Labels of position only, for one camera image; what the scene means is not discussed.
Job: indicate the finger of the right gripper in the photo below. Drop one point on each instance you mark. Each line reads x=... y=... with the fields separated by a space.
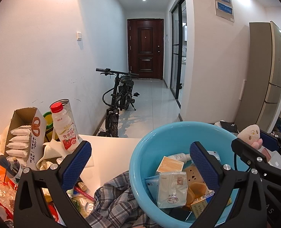
x=256 y=161
x=271 y=142

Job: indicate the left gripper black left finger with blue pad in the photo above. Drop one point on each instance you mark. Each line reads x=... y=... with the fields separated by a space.
x=30 y=208

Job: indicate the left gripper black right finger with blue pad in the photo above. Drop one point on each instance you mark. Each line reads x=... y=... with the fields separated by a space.
x=249 y=206

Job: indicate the yellow blue cigarette pack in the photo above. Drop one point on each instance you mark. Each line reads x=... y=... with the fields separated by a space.
x=200 y=203

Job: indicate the white tissue pack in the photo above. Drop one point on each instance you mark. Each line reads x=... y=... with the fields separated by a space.
x=172 y=190

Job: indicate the light green sunscreen tube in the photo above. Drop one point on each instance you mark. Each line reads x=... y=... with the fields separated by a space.
x=182 y=157

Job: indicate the pink card holder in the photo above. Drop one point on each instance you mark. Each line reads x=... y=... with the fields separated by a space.
x=266 y=153

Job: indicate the red plastic bag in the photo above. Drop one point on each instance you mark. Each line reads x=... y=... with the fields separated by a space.
x=8 y=192

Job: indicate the green white water bottle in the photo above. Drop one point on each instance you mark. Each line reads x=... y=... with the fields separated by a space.
x=13 y=168

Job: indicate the beige refrigerator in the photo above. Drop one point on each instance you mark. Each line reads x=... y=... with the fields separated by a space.
x=262 y=92

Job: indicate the white crumpled cloth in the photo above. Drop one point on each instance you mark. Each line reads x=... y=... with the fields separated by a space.
x=53 y=149

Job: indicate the cardboard snack box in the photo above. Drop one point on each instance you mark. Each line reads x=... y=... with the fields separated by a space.
x=26 y=136

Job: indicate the blue plastic basin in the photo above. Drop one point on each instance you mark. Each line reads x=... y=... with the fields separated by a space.
x=167 y=140

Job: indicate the blue plaid shirt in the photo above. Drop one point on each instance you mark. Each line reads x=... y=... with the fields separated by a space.
x=116 y=206

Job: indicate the strawberry milk bottle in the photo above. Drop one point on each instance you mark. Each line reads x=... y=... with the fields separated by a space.
x=64 y=127

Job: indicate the black bicycle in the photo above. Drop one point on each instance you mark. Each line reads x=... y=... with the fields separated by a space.
x=119 y=98

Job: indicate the black framed glass door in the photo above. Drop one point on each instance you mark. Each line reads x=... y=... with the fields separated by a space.
x=178 y=16

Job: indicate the dark red door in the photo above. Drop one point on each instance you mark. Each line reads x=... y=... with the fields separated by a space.
x=146 y=47

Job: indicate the wall electrical panel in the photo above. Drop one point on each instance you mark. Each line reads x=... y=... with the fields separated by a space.
x=224 y=9

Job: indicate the white wall switch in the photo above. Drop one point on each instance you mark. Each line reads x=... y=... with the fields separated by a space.
x=79 y=36

